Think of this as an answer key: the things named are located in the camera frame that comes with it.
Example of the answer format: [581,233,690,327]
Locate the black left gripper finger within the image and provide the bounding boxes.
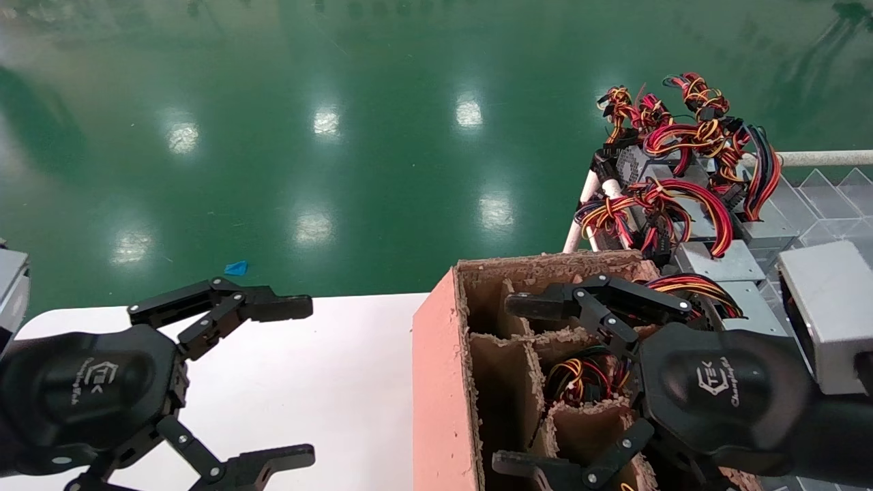
[128,277,314,362]

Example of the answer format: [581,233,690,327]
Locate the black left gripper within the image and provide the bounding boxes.
[0,326,316,491]

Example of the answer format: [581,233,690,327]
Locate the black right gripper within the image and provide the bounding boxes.
[492,274,819,491]

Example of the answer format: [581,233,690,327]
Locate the pink cardboard box with dividers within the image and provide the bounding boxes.
[413,249,761,491]

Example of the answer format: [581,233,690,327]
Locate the slanted white plastic pipe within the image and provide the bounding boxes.
[563,170,601,253]

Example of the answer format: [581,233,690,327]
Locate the short white plastic pipe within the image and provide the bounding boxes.
[600,179,632,250]

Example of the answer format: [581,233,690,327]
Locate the mesh-topped grey power supply case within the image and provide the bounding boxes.
[610,145,717,188]

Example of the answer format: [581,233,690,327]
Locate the long white plastic pipe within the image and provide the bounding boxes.
[740,150,873,168]

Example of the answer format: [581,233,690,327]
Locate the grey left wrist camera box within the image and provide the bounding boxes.
[0,240,31,355]

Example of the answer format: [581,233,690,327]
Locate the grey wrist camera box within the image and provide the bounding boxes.
[778,240,873,396]
[0,240,31,355]

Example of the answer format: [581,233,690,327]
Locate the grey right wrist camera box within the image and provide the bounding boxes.
[778,240,873,396]

